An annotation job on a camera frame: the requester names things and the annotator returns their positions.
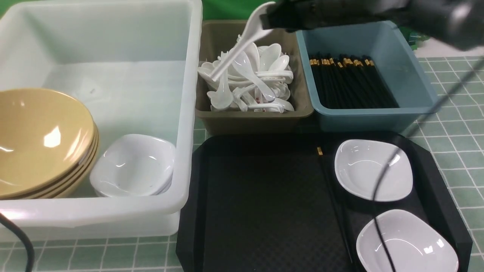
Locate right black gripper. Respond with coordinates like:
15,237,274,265
260,0,409,31

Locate white soup spoon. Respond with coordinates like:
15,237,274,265
232,51,276,102
209,2,276,81
207,70,233,111

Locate white square dish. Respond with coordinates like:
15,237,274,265
356,209,459,272
334,139,413,202

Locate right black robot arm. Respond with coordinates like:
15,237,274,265
261,0,484,51

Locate olive brown spoon bin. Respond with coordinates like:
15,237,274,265
195,20,313,136

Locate pile of black chopsticks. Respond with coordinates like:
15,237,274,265
309,53,400,110

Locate green backdrop cloth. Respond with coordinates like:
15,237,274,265
0,0,420,50

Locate blue chopstick bin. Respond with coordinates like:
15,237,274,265
296,21,438,132

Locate large translucent white plastic bin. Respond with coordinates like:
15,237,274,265
0,0,203,241

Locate black plastic serving tray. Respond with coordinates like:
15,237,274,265
176,131,473,272

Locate stacked white dish in bin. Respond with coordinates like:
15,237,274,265
89,134,176,197

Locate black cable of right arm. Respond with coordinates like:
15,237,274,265
372,57,484,272

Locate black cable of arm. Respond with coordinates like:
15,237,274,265
0,212,35,272
372,57,484,272

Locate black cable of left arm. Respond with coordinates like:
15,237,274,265
0,212,35,272

